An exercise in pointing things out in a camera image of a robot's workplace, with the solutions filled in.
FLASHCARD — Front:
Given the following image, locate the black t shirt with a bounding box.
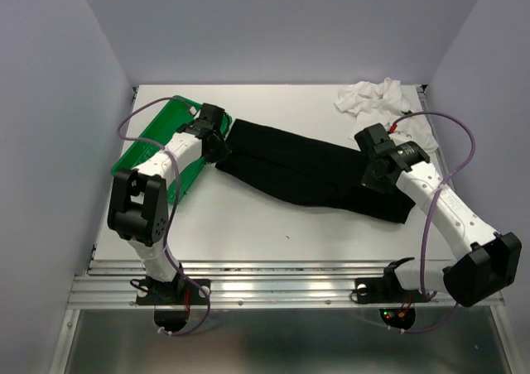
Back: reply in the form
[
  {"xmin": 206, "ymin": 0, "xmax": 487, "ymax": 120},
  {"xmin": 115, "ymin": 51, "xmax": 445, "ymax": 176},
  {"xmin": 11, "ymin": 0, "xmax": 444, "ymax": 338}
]
[{"xmin": 215, "ymin": 119, "xmax": 415, "ymax": 223}]

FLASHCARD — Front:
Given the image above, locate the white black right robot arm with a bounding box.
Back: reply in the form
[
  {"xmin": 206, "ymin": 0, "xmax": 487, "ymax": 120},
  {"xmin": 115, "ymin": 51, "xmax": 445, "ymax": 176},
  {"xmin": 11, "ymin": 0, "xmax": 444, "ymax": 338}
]
[{"xmin": 355, "ymin": 141, "xmax": 522, "ymax": 307}]

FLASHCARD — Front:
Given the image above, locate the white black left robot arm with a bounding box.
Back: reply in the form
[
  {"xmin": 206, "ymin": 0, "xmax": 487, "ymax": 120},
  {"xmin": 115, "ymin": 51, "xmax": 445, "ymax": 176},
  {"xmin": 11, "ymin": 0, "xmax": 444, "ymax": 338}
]
[{"xmin": 108, "ymin": 122, "xmax": 229, "ymax": 305}]

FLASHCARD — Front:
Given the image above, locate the green plastic tray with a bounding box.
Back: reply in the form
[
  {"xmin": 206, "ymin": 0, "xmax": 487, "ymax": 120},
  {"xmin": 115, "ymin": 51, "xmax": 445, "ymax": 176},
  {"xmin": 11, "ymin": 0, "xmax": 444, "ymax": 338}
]
[{"xmin": 110, "ymin": 95, "xmax": 233, "ymax": 205}]

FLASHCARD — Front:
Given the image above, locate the white t shirt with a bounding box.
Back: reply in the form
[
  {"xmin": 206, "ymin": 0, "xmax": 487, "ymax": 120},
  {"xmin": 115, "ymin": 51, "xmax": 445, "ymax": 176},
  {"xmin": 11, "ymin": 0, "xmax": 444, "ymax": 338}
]
[{"xmin": 335, "ymin": 78, "xmax": 439, "ymax": 153}]

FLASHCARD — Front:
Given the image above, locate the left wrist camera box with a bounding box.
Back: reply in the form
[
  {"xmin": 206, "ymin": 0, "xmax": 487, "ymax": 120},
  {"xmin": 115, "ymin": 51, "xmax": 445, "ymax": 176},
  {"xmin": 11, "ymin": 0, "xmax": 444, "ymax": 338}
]
[{"xmin": 189, "ymin": 103, "xmax": 226, "ymax": 131}]

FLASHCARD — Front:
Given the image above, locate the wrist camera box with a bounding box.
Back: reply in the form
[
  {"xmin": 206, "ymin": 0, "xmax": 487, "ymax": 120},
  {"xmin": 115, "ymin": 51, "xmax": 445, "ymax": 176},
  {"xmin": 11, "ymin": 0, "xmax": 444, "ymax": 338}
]
[
  {"xmin": 354, "ymin": 123, "xmax": 396, "ymax": 157},
  {"xmin": 189, "ymin": 103, "xmax": 226, "ymax": 131}
]

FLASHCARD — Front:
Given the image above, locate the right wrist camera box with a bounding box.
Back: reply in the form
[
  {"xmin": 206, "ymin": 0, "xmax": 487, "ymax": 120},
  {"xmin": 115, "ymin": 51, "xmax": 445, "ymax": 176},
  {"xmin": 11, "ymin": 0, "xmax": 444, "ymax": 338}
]
[{"xmin": 354, "ymin": 123, "xmax": 396, "ymax": 157}]

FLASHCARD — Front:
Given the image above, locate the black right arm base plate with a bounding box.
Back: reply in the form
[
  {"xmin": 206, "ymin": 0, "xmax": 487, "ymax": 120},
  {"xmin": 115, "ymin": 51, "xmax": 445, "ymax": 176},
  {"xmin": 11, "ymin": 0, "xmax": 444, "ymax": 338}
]
[{"xmin": 349, "ymin": 277, "xmax": 429, "ymax": 304}]

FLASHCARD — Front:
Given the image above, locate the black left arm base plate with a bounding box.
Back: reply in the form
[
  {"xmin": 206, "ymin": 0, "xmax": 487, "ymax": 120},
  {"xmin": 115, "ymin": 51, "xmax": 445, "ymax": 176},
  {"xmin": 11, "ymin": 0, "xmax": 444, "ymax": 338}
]
[{"xmin": 129, "ymin": 276, "xmax": 207, "ymax": 306}]

